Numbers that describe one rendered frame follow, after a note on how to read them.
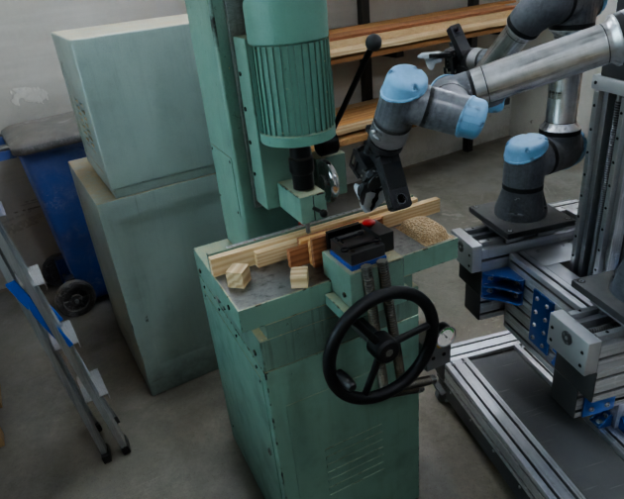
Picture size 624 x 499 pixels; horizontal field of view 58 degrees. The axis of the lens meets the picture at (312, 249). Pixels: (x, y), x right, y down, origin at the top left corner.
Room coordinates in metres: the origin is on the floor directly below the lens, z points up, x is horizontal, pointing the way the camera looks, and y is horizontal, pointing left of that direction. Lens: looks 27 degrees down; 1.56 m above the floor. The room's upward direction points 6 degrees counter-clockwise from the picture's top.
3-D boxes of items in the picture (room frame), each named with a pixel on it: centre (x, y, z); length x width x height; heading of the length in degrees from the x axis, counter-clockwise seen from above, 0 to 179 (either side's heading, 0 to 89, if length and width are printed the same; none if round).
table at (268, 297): (1.19, -0.08, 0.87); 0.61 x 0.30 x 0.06; 114
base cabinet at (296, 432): (1.39, 0.05, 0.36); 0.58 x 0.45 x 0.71; 24
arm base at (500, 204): (1.54, -0.65, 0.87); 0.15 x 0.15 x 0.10
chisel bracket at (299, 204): (1.29, 0.01, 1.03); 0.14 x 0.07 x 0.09; 24
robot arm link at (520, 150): (1.54, -0.65, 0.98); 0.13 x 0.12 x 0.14; 117
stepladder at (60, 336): (1.57, 0.92, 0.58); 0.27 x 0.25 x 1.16; 119
